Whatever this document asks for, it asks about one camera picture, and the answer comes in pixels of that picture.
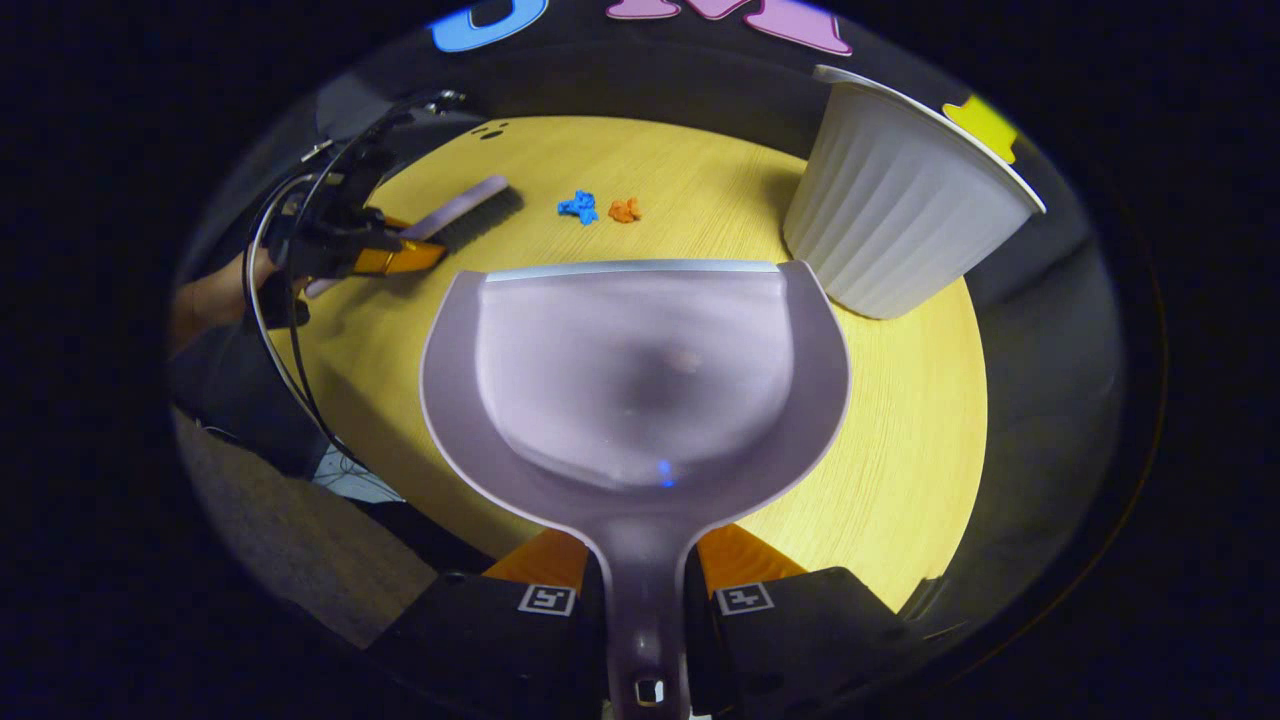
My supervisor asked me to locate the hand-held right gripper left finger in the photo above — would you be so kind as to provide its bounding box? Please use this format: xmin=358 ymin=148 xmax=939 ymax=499
xmin=365 ymin=525 xmax=611 ymax=720

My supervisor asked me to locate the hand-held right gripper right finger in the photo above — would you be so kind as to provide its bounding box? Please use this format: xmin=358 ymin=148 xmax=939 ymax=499
xmin=683 ymin=522 xmax=936 ymax=720

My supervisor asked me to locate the small lilac broom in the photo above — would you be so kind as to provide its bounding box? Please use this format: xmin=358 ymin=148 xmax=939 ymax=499
xmin=303 ymin=175 xmax=525 ymax=300

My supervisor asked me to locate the lilac plastic dustpan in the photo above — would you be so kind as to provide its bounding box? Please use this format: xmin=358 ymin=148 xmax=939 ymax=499
xmin=419 ymin=259 xmax=852 ymax=720

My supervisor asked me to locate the white ribbed garbage bin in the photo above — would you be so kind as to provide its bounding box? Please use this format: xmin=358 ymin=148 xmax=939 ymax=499
xmin=782 ymin=65 xmax=1047 ymax=321

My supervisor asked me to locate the yellow wooden desktop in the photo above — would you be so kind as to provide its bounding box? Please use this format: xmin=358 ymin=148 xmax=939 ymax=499
xmin=268 ymin=115 xmax=989 ymax=613

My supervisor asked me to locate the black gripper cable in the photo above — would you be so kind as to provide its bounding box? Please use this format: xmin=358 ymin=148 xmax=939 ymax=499
xmin=245 ymin=90 xmax=471 ymax=461

